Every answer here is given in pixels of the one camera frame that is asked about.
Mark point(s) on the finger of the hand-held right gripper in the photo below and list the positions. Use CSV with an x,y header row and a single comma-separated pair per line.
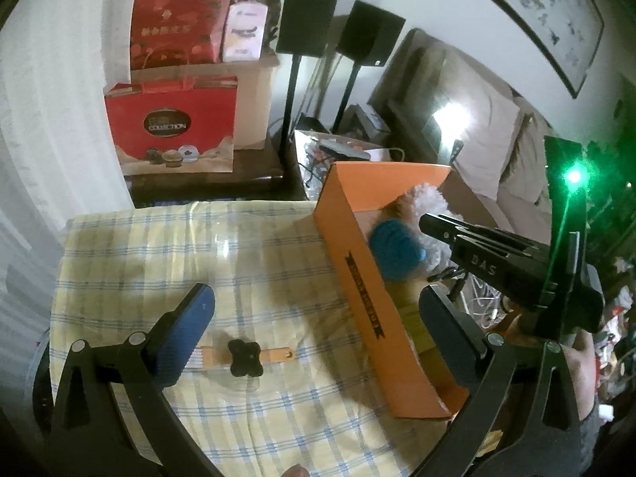
x,y
442,226
479,261

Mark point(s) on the yellow blue plaid tablecloth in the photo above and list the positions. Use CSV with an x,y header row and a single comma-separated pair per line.
x,y
149,243

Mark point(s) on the white curtain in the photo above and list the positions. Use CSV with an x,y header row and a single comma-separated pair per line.
x,y
54,84

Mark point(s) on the orange cardboard box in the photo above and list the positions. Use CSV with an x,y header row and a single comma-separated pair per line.
x,y
362,268

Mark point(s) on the black speaker stand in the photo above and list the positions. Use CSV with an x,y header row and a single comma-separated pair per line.
x,y
348,94
289,109

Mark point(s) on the blue yarn ball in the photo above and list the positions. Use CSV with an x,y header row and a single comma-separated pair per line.
x,y
395,248

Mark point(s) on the wooden brush with black knob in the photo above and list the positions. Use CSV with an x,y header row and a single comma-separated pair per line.
x,y
246,357

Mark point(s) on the white pink small box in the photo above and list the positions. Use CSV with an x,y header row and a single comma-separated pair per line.
x,y
246,30

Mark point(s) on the silver bag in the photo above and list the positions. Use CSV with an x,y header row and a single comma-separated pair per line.
x,y
313,159

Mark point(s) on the white pillow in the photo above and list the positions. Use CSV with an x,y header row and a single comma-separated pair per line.
x,y
492,119

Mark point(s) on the grey sofa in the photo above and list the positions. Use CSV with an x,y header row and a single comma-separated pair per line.
x,y
412,89

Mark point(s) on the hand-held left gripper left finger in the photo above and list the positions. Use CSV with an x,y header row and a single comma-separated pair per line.
x,y
184,328

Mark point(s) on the person's right forearm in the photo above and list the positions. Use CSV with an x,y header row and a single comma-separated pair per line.
x,y
581,372

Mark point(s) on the red gift bag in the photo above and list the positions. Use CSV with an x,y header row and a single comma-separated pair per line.
x,y
171,124

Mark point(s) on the black speaker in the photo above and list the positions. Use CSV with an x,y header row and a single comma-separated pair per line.
x,y
370,32
308,17

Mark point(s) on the person's right hand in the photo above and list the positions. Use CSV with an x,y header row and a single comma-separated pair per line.
x,y
519,323

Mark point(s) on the white fluffy yarn item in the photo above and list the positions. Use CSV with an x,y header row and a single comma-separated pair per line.
x,y
427,201

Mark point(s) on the dark wooden cabinet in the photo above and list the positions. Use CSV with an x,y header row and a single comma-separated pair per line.
x,y
208,186

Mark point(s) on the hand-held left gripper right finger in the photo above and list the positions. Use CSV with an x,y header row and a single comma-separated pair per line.
x,y
447,338

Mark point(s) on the black framed painting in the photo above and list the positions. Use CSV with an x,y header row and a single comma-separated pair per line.
x,y
541,15

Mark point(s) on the red gift box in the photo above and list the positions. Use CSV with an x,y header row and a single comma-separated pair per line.
x,y
174,25

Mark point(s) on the black flat device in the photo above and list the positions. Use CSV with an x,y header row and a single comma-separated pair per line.
x,y
345,150

